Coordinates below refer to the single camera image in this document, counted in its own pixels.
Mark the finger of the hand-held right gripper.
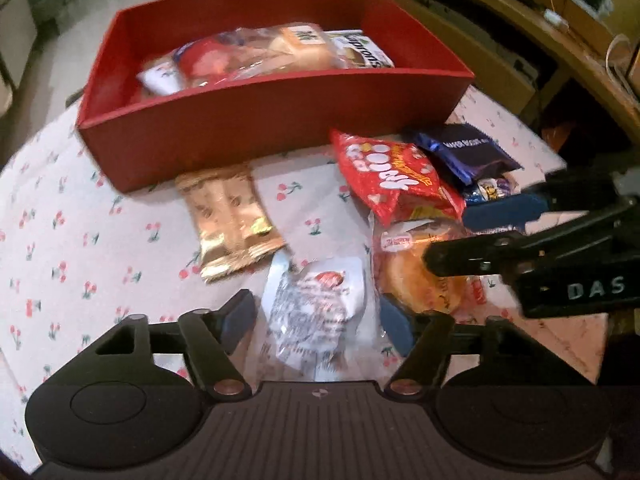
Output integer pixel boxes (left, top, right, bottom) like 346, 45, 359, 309
422, 200, 640, 278
461, 170, 621, 235

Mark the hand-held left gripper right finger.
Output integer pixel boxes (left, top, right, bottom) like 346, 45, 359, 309
380, 297, 551, 401

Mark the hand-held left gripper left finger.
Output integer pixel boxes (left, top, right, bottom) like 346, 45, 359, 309
90, 289, 257, 402

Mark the blue snack packet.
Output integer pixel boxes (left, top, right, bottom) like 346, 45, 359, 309
462, 172, 523, 206

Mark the round bun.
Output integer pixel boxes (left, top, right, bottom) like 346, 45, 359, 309
370, 217, 488, 341

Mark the clear packet with white label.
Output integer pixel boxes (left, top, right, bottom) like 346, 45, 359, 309
260, 250, 381, 381

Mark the dark blue wafer packet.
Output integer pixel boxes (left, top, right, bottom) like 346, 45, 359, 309
412, 122, 523, 186

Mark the gold snack packet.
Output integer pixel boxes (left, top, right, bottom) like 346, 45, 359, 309
175, 164, 288, 283

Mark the red snack packet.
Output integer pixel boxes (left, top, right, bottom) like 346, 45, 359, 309
330, 130, 466, 226

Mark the red cardboard box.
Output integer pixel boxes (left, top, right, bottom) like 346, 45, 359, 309
76, 0, 476, 193

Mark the green white seaweed packet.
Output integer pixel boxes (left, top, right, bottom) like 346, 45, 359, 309
325, 29, 396, 69

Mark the pale cake packet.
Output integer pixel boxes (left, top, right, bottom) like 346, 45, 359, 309
235, 22, 346, 78

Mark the orange plastic bag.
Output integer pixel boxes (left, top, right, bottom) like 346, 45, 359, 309
540, 120, 576, 151

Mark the cherry print tablecloth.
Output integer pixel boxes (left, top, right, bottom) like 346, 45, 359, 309
0, 85, 611, 471

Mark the wooden television cabinet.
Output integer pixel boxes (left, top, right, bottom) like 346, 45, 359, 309
270, 0, 640, 136

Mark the white cable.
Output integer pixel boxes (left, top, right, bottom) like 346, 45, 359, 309
605, 35, 640, 91

